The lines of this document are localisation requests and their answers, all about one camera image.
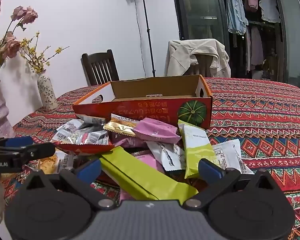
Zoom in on dark wooden chair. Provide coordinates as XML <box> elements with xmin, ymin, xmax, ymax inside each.
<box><xmin>80</xmin><ymin>49</ymin><xmax>120</xmax><ymax>87</ymax></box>

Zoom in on long green snack packet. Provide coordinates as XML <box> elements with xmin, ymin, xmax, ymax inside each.
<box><xmin>96</xmin><ymin>146</ymin><xmax>199</xmax><ymax>205</ymax></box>

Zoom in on red snack packet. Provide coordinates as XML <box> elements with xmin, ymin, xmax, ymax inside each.
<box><xmin>52</xmin><ymin>140</ymin><xmax>115</xmax><ymax>157</ymax></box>

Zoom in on red cardboard box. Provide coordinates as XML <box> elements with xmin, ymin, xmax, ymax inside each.
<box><xmin>72</xmin><ymin>74</ymin><xmax>213</xmax><ymax>130</ymax></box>

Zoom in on white blouse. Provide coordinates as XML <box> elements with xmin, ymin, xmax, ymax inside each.
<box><xmin>259</xmin><ymin>0</ymin><xmax>282</xmax><ymax>23</ymax></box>

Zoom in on wooden chair under jacket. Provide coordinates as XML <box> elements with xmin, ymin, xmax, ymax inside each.
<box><xmin>187</xmin><ymin>54</ymin><xmax>213</xmax><ymax>77</ymax></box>

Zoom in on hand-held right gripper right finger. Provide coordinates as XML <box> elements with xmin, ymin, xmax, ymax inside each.
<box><xmin>183</xmin><ymin>158</ymin><xmax>275</xmax><ymax>211</ymax></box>

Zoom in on orange cracker snack packet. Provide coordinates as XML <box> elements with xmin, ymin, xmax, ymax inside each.
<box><xmin>37</xmin><ymin>151</ymin><xmax>74</xmax><ymax>175</ymax></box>

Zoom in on pink snack packet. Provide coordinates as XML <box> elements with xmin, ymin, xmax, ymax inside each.
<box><xmin>130</xmin><ymin>151</ymin><xmax>165</xmax><ymax>174</ymax></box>
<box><xmin>132</xmin><ymin>117</ymin><xmax>182</xmax><ymax>144</ymax></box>

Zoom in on grey white snack packet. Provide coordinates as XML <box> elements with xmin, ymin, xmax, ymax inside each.
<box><xmin>51</xmin><ymin>119</ymin><xmax>84</xmax><ymax>143</ymax></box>

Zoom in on dark purple snack packet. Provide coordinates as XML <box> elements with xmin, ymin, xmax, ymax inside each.
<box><xmin>110</xmin><ymin>132</ymin><xmax>147</xmax><ymax>149</ymax></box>

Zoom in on beige jacket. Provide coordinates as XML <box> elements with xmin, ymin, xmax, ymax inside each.
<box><xmin>164</xmin><ymin>39</ymin><xmax>231</xmax><ymax>78</ymax></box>

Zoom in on yellow flower branches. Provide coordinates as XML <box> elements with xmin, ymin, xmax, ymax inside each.
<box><xmin>19</xmin><ymin>31</ymin><xmax>70</xmax><ymax>74</ymax></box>

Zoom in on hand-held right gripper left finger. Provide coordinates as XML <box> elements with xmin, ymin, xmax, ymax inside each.
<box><xmin>24</xmin><ymin>159</ymin><xmax>115</xmax><ymax>210</ymax></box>

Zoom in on pale pink hanging clothes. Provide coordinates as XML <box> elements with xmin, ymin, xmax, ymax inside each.
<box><xmin>245</xmin><ymin>26</ymin><xmax>264</xmax><ymax>72</ymax></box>

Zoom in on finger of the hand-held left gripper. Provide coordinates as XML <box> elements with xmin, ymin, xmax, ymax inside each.
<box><xmin>7</xmin><ymin>142</ymin><xmax>56</xmax><ymax>165</ymax></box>
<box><xmin>0</xmin><ymin>136</ymin><xmax>33</xmax><ymax>153</ymax></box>

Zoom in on pink roses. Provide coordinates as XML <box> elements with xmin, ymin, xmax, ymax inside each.
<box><xmin>0</xmin><ymin>0</ymin><xmax>39</xmax><ymax>80</ymax></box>

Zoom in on glass door wardrobe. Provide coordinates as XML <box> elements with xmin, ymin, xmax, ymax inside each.
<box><xmin>170</xmin><ymin>0</ymin><xmax>300</xmax><ymax>90</ymax></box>

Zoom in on green white snack packet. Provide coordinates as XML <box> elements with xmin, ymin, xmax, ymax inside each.
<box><xmin>177</xmin><ymin>119</ymin><xmax>222</xmax><ymax>179</ymax></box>

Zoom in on light blue shirt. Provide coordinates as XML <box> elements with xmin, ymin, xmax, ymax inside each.
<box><xmin>225</xmin><ymin>0</ymin><xmax>249</xmax><ymax>35</ymax></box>

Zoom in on small floral vase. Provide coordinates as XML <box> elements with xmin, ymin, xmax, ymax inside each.
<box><xmin>37</xmin><ymin>70</ymin><xmax>58</xmax><ymax>111</ymax></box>

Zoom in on gold snack packet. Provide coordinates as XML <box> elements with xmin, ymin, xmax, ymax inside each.
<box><xmin>103</xmin><ymin>114</ymin><xmax>140</xmax><ymax>137</ymax></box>

